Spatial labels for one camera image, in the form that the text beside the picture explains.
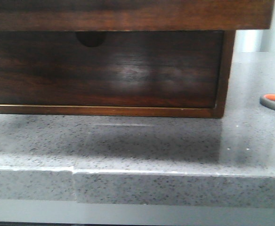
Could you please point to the wooden drawer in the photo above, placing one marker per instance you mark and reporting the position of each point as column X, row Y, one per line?
column 134, row 15
column 104, row 70

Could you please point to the dark wooden drawer cabinet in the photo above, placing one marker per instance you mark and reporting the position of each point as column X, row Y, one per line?
column 222, row 103

